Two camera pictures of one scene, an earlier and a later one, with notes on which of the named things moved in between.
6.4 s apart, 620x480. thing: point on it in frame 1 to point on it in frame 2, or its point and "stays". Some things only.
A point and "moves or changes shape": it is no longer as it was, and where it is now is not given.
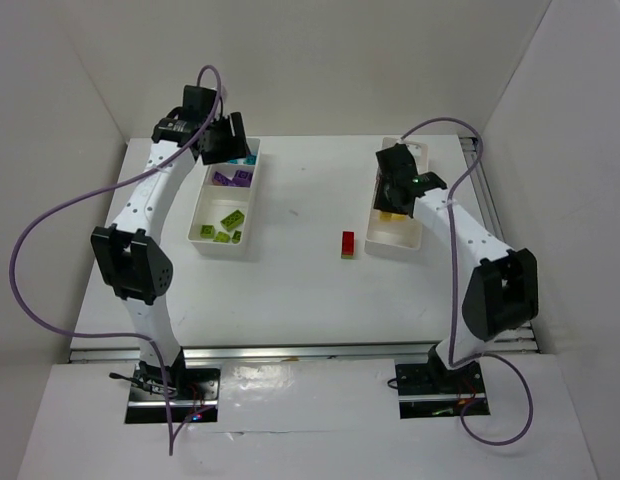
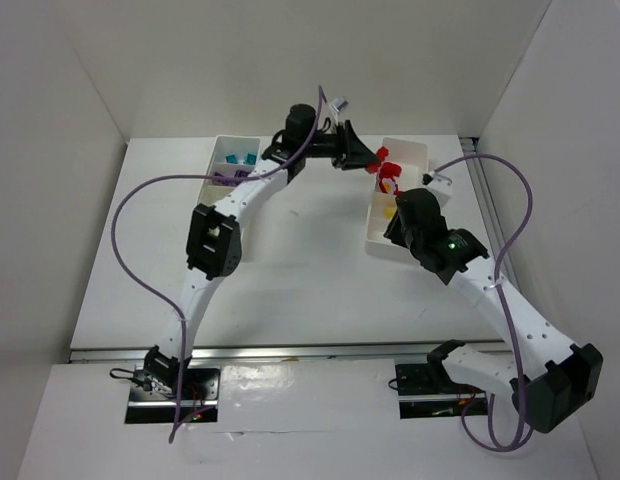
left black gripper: x=226 y=145 to x=345 y=145
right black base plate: x=427 y=390 stays
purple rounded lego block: x=221 y=180 stays
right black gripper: x=388 y=195 to x=407 y=201
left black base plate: x=191 y=390 stays
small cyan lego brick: x=250 y=159 stays
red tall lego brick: x=347 y=243 moves or changes shape
